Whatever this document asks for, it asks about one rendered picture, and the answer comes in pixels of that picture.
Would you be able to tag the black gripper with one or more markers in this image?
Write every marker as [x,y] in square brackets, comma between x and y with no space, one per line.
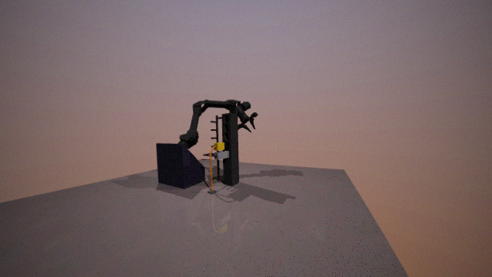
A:
[244,118]

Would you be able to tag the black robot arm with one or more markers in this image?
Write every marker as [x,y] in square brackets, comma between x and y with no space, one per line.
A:
[191,137]

